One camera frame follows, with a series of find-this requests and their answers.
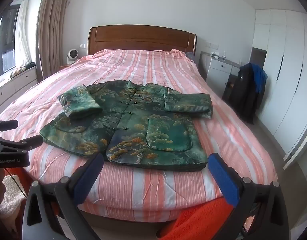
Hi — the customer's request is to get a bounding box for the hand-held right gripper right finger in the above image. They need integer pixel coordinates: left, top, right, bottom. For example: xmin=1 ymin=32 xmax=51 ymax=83
xmin=208 ymin=152 xmax=290 ymax=240

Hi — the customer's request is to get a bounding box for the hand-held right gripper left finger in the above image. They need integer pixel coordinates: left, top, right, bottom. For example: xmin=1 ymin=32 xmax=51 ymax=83
xmin=22 ymin=152 xmax=104 ymax=240

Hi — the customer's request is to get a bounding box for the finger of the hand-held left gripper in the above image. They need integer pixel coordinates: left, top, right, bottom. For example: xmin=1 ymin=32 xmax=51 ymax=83
xmin=0 ymin=119 xmax=19 ymax=133
xmin=17 ymin=134 xmax=43 ymax=151

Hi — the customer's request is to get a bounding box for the green patterned jacket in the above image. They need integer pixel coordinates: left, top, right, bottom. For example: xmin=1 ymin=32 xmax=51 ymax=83
xmin=40 ymin=80 xmax=214 ymax=172

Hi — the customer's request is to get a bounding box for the white window seat cabinet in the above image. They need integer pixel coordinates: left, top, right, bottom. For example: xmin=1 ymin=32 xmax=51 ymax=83
xmin=0 ymin=66 xmax=39 ymax=115

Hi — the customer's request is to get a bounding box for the white fuzzy cloth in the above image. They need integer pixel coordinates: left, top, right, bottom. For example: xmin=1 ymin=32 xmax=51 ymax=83
xmin=0 ymin=175 xmax=26 ymax=220

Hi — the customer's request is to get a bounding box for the orange fuzzy cloth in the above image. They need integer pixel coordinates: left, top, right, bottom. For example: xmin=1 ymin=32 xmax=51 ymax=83
xmin=158 ymin=197 xmax=244 ymax=240

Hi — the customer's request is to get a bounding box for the patterned cushion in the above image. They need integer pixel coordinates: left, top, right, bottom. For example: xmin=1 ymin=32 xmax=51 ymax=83
xmin=10 ymin=66 xmax=28 ymax=77

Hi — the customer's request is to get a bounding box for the window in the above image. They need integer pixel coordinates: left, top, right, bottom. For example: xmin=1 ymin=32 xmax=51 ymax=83
xmin=0 ymin=4 xmax=20 ymax=75

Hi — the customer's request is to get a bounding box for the black jacket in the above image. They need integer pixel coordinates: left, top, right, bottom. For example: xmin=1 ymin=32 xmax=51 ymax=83
xmin=228 ymin=64 xmax=262 ymax=124

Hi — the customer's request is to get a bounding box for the white sheer curtain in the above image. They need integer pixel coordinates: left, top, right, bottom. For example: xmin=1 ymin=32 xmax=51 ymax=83
xmin=15 ymin=0 xmax=35 ymax=68

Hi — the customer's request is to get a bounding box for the small white fan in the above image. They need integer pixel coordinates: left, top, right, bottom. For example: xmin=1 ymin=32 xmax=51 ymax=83
xmin=66 ymin=49 xmax=78 ymax=63

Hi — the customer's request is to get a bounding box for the beige curtain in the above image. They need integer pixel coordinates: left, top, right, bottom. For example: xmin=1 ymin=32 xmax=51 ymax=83
xmin=36 ymin=0 xmax=71 ymax=83

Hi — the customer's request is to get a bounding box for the blue garment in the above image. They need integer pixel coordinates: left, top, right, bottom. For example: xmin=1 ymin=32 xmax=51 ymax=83
xmin=251 ymin=64 xmax=268 ymax=94

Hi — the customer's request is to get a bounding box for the white dresser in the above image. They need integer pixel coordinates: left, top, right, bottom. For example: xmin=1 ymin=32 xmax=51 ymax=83
xmin=200 ymin=51 xmax=241 ymax=98

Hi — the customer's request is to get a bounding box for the bed with pink striped sheet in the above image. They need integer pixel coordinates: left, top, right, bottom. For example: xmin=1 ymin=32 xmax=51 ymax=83
xmin=0 ymin=48 xmax=277 ymax=220

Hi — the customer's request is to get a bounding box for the white wardrobe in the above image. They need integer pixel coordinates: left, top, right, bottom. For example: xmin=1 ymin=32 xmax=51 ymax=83
xmin=252 ymin=9 xmax=307 ymax=155

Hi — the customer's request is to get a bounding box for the wooden headboard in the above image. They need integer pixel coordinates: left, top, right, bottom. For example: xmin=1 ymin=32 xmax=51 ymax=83
xmin=87 ymin=25 xmax=197 ymax=57

